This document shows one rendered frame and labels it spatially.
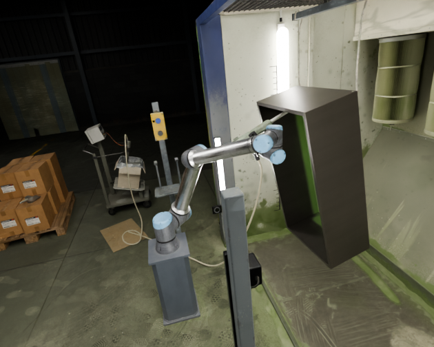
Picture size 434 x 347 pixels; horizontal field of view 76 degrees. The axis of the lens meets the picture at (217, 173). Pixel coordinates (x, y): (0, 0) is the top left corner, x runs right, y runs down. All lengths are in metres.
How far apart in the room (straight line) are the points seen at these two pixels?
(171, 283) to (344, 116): 1.68
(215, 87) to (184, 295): 1.77
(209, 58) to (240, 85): 0.36
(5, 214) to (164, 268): 2.63
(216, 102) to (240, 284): 1.99
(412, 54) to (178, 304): 2.77
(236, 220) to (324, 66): 2.44
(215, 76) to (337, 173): 1.34
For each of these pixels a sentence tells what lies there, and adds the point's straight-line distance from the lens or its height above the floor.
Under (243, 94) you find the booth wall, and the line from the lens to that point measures 2.65.
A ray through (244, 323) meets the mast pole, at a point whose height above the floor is 1.22.
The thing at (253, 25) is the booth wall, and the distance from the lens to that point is 2.68.
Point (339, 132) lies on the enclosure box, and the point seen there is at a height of 1.48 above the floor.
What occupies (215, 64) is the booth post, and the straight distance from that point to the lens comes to 2.57.
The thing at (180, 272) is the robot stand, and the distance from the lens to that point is 2.25.
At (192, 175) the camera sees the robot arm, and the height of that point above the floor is 1.23.
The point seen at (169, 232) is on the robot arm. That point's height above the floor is 0.81.
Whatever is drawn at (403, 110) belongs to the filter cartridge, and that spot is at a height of 1.37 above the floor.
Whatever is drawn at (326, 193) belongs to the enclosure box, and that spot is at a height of 1.10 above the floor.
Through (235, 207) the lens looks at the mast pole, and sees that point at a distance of 0.68.
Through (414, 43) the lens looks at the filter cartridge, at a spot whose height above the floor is 1.90.
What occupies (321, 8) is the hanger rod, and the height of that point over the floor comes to 2.17.
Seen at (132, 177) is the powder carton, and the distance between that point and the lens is 4.14.
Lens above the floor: 1.94
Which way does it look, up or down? 22 degrees down
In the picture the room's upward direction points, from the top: 6 degrees counter-clockwise
